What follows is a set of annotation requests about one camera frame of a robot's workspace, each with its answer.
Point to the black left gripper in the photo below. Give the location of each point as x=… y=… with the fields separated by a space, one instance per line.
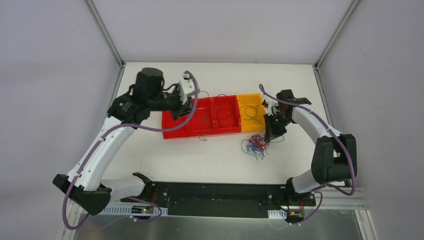
x=180 y=108

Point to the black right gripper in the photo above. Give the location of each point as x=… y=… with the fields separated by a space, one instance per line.
x=276 y=129

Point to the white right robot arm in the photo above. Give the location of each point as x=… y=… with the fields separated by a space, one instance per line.
x=334 y=159

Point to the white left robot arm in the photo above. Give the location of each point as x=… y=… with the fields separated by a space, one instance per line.
x=85 y=184

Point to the yellow plastic bin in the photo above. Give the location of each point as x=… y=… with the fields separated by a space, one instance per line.
x=251 y=112

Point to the middle red plastic bin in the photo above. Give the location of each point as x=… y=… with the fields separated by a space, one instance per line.
x=203 y=121

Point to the right red plastic bin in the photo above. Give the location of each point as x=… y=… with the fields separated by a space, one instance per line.
x=226 y=114

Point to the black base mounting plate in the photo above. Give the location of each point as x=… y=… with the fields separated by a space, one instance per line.
x=224 y=200

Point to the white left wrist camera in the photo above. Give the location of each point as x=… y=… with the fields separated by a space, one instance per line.
x=187 y=88

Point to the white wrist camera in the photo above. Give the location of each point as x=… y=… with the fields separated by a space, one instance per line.
x=187 y=88
x=272 y=107

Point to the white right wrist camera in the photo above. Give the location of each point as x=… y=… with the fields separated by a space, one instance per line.
x=272 y=107

